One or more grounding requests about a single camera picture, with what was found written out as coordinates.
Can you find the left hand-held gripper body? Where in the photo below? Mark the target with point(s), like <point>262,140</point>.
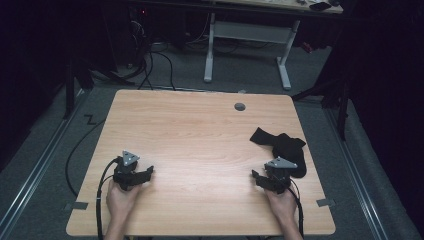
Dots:
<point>125,173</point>

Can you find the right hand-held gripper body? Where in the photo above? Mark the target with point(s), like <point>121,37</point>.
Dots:
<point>280,176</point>

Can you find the person's right hand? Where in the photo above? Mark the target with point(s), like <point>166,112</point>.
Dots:
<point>284,206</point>

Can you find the person's left hand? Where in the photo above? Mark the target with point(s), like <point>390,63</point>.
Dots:
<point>118,201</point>

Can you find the grey tape piece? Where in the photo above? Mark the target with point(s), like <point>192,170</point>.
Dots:
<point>325,202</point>
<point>78,206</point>

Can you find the grey round table grommet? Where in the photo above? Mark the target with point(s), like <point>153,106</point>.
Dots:
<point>239,106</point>

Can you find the black metal stand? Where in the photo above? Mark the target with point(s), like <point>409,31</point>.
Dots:
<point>69,90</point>
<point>336,96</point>

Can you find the dark computer tower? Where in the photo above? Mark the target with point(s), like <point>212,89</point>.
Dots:
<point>140,30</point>

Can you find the black device on desk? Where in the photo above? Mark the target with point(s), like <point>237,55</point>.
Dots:
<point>320,6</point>

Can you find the metal floor rail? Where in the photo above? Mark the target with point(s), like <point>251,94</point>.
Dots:
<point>356,176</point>
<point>36,171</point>

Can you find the white desk frame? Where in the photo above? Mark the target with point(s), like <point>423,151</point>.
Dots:
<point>250,31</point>

